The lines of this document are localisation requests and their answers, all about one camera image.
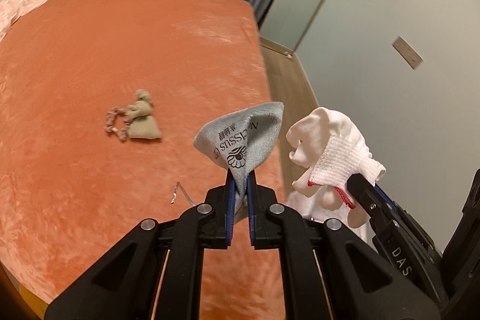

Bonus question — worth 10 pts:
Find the white sock red trim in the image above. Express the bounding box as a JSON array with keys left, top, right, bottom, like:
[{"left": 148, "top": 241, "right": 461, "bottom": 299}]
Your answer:
[{"left": 286, "top": 107, "right": 386, "bottom": 230}]

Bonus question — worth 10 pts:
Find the beige drawstring sachet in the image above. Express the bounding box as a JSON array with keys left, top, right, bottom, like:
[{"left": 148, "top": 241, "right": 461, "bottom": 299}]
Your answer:
[{"left": 125, "top": 89, "right": 162, "bottom": 140}]

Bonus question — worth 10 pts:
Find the orange velvet bed cover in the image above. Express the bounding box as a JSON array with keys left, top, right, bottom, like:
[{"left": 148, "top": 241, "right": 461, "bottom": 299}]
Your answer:
[{"left": 1, "top": 0, "right": 269, "bottom": 303}]

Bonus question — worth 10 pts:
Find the brown wall switch panel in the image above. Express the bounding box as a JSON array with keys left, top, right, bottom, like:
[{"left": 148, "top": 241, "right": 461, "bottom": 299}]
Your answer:
[{"left": 392, "top": 37, "right": 423, "bottom": 70}]

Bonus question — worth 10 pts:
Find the thin metal wire hook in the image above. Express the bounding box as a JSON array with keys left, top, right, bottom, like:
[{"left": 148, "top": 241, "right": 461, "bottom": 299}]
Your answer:
[{"left": 170, "top": 181, "right": 196, "bottom": 206}]

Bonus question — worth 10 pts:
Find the grey cloth pouch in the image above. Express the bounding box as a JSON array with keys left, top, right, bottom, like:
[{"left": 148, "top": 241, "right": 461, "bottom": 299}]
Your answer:
[{"left": 193, "top": 101, "right": 284, "bottom": 223}]

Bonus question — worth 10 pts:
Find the white bag lined trash bin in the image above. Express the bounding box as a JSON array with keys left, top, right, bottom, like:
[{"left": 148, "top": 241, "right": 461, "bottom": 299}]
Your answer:
[{"left": 285, "top": 190, "right": 373, "bottom": 242}]

